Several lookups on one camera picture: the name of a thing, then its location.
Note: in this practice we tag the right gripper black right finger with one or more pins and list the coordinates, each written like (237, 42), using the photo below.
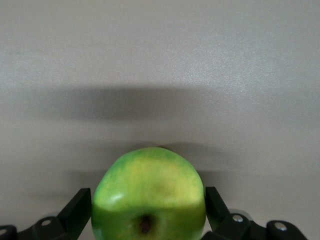
(240, 222)

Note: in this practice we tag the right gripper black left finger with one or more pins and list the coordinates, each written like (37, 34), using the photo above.
(67, 217)

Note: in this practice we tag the green apple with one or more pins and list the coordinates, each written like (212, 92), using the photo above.
(150, 200)

